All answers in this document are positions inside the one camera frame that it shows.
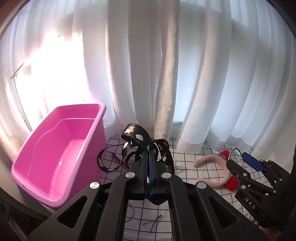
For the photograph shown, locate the pink fuzzy strawberry headband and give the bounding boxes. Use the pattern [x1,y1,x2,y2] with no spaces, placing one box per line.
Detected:
[193,151,238,191]

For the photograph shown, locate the white grid-pattern bedsheet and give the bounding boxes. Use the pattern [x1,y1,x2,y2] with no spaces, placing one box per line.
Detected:
[100,135,271,240]

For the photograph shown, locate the thin black headband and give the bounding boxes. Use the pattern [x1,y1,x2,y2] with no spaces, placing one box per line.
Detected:
[96,143,129,174]

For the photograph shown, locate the pink plastic tub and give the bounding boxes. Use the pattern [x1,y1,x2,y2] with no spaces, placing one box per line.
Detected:
[11,102,107,209]

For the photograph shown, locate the white sheer curtain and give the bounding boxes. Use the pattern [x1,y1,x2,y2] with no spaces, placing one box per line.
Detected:
[1,1,295,171]

